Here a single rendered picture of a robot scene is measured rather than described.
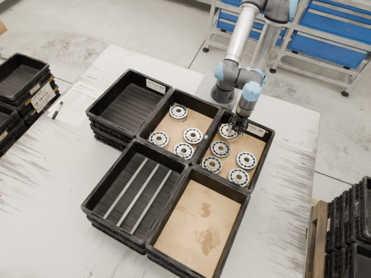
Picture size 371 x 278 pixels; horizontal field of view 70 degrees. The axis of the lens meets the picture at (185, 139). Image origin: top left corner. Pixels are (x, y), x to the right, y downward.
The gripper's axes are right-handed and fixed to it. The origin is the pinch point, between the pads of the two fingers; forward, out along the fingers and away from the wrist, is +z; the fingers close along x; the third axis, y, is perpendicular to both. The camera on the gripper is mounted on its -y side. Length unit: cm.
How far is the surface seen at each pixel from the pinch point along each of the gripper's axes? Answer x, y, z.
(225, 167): 1.4, 19.4, 4.7
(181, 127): -28.0, 4.9, 4.8
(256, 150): 13.9, 2.5, 4.8
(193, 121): -23.3, -1.9, 4.9
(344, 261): 86, 25, 50
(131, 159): -43, 34, 5
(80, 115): -89, 12, 18
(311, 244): 82, 7, 86
